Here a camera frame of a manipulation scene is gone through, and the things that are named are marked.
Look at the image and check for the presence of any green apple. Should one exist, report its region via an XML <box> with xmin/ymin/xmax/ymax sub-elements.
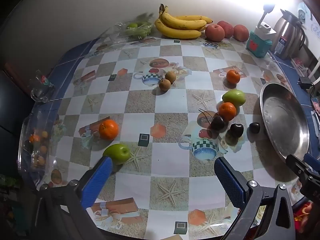
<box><xmin>103</xmin><ymin>144</ymin><xmax>131</xmax><ymax>165</ymax></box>

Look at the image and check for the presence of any large orange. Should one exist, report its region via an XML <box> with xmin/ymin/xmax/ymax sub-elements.
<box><xmin>99</xmin><ymin>119</ymin><xmax>119</xmax><ymax>140</ymax></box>

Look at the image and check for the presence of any dark cherry with stem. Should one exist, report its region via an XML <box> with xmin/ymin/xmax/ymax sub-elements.
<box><xmin>199</xmin><ymin>108</ymin><xmax>226</xmax><ymax>131</ymax></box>

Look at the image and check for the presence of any green mango-shaped fruit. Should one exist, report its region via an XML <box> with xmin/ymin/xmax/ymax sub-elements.
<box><xmin>222</xmin><ymin>89</ymin><xmax>246</xmax><ymax>107</ymax></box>

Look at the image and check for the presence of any small orange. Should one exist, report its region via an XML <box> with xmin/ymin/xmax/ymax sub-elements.
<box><xmin>226</xmin><ymin>69</ymin><xmax>241</xmax><ymax>85</ymax></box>

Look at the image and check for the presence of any steel bowl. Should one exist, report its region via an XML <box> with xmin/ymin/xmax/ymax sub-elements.
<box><xmin>259</xmin><ymin>82</ymin><xmax>310</xmax><ymax>160</ymax></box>

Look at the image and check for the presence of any clear plastic fruit container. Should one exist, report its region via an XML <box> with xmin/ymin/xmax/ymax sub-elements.
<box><xmin>17</xmin><ymin>112</ymin><xmax>52</xmax><ymax>186</ymax></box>

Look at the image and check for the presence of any black power adapter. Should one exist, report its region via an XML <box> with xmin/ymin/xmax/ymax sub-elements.
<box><xmin>297</xmin><ymin>76</ymin><xmax>313</xmax><ymax>89</ymax></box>

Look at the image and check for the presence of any glass mug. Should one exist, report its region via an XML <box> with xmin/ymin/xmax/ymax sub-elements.
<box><xmin>30</xmin><ymin>70</ymin><xmax>55</xmax><ymax>103</ymax></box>

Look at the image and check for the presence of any teal plastic box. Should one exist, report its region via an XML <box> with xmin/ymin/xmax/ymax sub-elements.
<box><xmin>246</xmin><ymin>31</ymin><xmax>272</xmax><ymax>57</ymax></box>

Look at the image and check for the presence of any steel thermos kettle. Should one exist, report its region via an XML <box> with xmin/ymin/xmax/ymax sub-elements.
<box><xmin>271</xmin><ymin>9</ymin><xmax>306</xmax><ymax>60</ymax></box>

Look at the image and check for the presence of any red apple right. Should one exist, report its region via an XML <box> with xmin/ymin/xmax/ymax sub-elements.
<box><xmin>233</xmin><ymin>24</ymin><xmax>249</xmax><ymax>42</ymax></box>

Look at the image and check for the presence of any red apple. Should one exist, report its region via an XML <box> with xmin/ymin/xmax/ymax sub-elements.
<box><xmin>204</xmin><ymin>24</ymin><xmax>225</xmax><ymax>42</ymax></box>
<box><xmin>217</xmin><ymin>21</ymin><xmax>234</xmax><ymax>38</ymax></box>
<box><xmin>233</xmin><ymin>24</ymin><xmax>249</xmax><ymax>42</ymax></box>

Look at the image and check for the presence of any red apple left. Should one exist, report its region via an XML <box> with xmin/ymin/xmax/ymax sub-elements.
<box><xmin>204</xmin><ymin>24</ymin><xmax>225</xmax><ymax>42</ymax></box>

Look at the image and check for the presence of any red apple middle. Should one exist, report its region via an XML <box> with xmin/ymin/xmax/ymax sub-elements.
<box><xmin>217</xmin><ymin>21</ymin><xmax>234</xmax><ymax>38</ymax></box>

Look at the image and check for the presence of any yellow banana bunch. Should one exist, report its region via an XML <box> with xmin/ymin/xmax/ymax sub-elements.
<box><xmin>155</xmin><ymin>4</ymin><xmax>213</xmax><ymax>40</ymax></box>

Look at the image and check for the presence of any clear bag of green fruit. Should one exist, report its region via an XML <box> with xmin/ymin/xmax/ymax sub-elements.
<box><xmin>107</xmin><ymin>12</ymin><xmax>153</xmax><ymax>43</ymax></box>

